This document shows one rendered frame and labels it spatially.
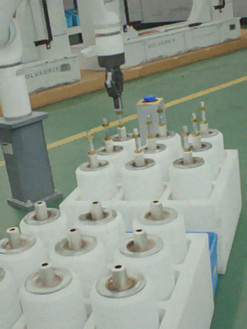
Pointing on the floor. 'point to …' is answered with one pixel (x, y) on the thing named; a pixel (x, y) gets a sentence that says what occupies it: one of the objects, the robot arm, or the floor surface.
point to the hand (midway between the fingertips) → (117, 103)
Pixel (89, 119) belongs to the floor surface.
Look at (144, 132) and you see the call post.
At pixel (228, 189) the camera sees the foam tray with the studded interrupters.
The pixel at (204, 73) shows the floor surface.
